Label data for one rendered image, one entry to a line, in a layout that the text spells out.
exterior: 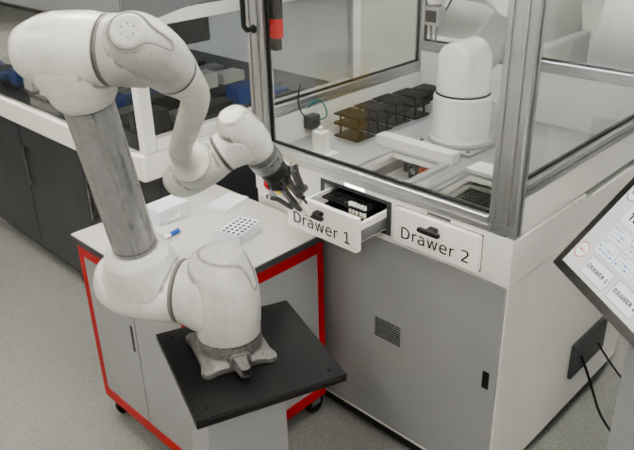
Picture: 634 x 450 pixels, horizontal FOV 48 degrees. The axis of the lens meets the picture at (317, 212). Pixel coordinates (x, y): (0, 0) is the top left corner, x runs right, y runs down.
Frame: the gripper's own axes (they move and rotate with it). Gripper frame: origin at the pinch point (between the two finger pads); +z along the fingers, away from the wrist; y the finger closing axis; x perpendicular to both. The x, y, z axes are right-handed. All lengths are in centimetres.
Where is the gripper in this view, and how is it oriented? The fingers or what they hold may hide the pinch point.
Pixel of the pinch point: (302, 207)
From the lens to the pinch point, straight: 203.5
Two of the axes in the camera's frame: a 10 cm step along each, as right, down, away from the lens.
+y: 5.6, -7.9, 2.7
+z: 4.2, 5.5, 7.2
